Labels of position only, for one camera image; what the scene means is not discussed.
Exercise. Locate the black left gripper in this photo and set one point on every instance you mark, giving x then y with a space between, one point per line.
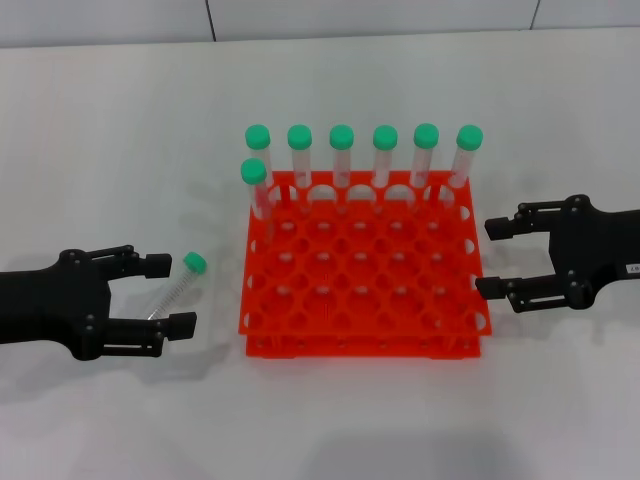
45 305

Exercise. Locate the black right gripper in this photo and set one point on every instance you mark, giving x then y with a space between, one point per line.
600 250

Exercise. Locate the clear test tube green cap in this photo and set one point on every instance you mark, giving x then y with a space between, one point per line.
426 135
385 137
253 171
299 136
172 295
470 137
341 136
257 136

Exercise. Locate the orange test tube rack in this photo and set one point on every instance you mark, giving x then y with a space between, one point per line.
365 300

